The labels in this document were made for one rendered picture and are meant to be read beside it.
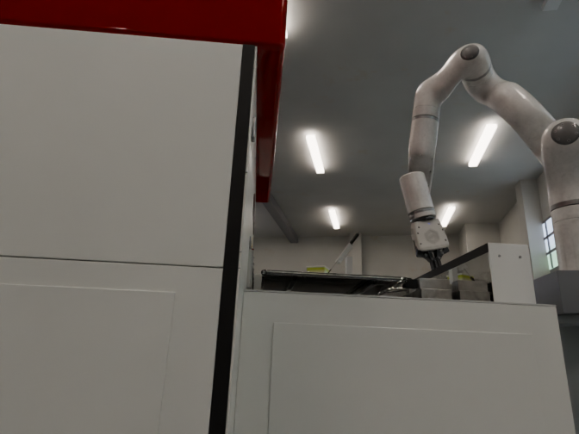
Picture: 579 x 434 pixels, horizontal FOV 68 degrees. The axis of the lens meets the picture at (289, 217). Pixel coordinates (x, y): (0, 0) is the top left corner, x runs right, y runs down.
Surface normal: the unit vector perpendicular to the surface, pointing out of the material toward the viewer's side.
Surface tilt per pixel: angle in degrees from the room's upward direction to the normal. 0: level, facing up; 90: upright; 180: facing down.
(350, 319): 90
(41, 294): 90
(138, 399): 90
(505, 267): 90
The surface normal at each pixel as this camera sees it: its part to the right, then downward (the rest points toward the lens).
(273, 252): -0.18, -0.32
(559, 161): -0.58, 0.43
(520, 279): 0.07, -0.31
